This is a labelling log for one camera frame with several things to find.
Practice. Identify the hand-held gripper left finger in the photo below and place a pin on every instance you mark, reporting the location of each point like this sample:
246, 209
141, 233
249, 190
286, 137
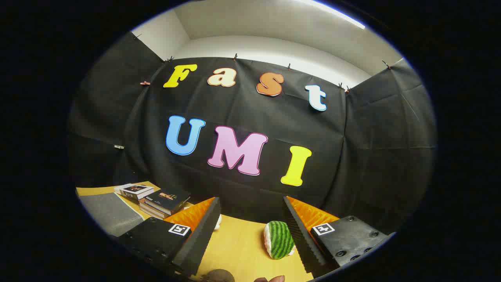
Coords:
195, 243

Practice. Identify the white plush toy with eyes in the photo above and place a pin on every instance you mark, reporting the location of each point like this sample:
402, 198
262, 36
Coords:
217, 222

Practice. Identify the small white-edged book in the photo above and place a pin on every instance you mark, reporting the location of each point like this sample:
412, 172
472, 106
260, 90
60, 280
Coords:
135, 190

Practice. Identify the grey fabric storage box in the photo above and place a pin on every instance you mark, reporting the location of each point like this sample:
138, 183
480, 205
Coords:
109, 213

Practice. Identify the dark cover book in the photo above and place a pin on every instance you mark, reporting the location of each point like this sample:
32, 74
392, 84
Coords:
168, 197

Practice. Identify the watermelon slice plush toy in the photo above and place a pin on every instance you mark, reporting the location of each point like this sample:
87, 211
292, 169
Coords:
280, 239

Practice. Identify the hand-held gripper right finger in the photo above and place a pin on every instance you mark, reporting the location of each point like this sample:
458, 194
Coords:
303, 243

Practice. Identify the brown fuzzy shoe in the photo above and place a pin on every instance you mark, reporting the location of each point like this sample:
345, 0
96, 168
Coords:
219, 276

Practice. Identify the brown cover book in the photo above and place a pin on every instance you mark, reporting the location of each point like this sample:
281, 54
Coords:
150, 208
148, 214

